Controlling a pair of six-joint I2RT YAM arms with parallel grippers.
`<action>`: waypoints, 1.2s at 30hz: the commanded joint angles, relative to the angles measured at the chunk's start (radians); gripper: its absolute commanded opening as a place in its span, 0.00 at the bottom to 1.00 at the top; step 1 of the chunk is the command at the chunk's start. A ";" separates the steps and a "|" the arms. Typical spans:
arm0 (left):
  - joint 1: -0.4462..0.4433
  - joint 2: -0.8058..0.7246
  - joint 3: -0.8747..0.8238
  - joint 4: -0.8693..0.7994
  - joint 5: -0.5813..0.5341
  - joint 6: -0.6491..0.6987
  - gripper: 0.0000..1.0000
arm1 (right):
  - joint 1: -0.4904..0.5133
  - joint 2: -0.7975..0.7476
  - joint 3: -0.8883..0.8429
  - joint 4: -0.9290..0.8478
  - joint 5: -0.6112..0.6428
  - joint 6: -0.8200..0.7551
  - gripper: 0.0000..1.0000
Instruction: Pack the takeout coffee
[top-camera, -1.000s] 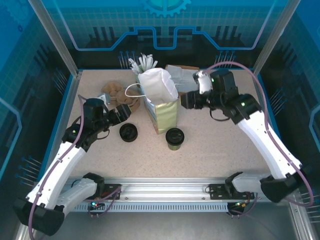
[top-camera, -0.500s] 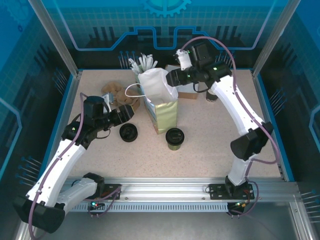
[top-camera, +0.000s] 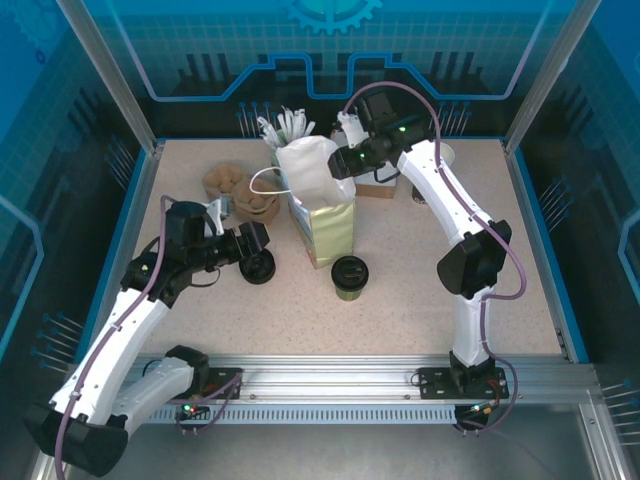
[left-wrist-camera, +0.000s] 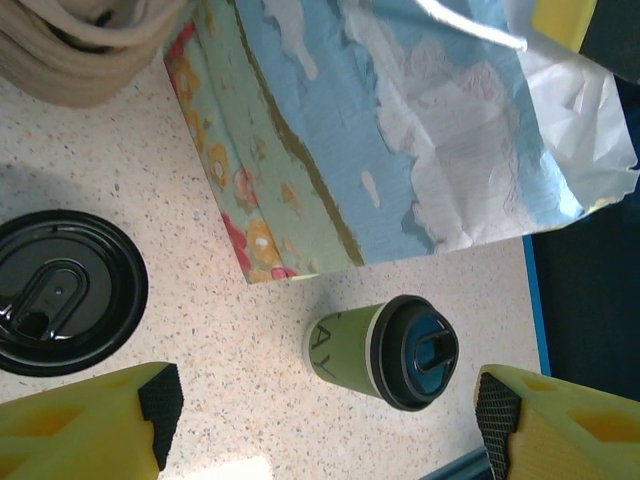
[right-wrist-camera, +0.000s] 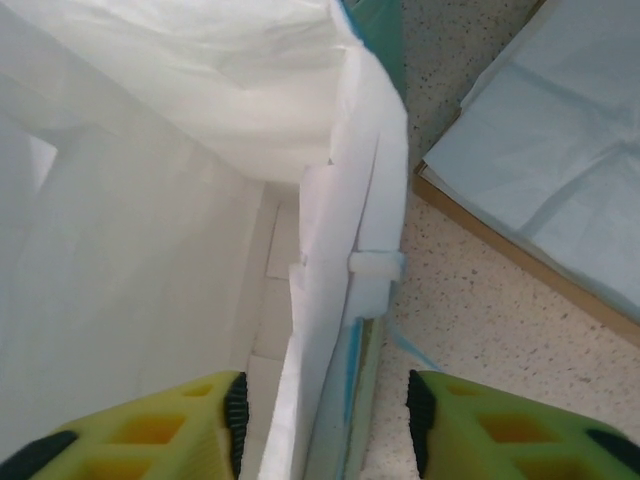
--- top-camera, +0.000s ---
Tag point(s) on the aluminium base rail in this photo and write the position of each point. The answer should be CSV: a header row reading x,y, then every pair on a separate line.
x,y
325,375

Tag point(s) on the stack of black cup lids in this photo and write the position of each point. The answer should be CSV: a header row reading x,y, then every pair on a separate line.
x,y
257,272

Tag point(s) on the black plastic cup lid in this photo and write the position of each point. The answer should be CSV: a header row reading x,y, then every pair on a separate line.
x,y
350,272

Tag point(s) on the stack of brown pulp carriers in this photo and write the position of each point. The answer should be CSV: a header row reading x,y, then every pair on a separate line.
x,y
225,175

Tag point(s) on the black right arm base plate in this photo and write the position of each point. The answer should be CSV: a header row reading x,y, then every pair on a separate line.
x,y
432,382

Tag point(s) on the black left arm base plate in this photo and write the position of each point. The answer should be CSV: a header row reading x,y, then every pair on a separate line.
x,y
220,374

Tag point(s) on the white paper napkins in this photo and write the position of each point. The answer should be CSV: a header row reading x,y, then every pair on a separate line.
x,y
367,179

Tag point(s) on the aluminium frame post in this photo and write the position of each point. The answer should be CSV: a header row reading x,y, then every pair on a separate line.
x,y
545,75
112,75

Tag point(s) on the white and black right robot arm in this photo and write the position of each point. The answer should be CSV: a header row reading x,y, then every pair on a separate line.
x,y
425,180

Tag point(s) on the green paper coffee cup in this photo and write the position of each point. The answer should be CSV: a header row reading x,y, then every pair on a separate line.
x,y
350,295

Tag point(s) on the brown cardboard napkin box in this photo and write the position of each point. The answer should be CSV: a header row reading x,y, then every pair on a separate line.
x,y
375,191

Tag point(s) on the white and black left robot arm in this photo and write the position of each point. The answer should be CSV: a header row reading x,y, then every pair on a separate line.
x,y
125,330

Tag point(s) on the stack of white paper cups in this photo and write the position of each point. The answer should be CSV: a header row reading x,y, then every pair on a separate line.
x,y
448,152

